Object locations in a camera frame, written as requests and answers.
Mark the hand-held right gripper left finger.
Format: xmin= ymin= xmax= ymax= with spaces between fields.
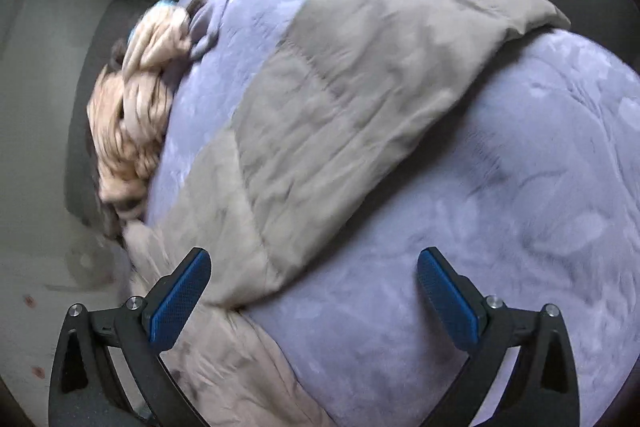
xmin=48 ymin=247 xmax=213 ymax=427

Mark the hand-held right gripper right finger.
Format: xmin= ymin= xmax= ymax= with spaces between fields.
xmin=417 ymin=247 xmax=581 ymax=427

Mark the beige padded coat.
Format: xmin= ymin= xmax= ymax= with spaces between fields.
xmin=122 ymin=0 xmax=571 ymax=427

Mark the purple plush blanket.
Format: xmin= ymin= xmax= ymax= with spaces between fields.
xmin=145 ymin=0 xmax=640 ymax=427

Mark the cream striped knit blanket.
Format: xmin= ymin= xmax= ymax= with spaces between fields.
xmin=87 ymin=2 xmax=193 ymax=220

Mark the grey-purple cloth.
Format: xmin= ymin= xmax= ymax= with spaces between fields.
xmin=187 ymin=0 xmax=236 ymax=60

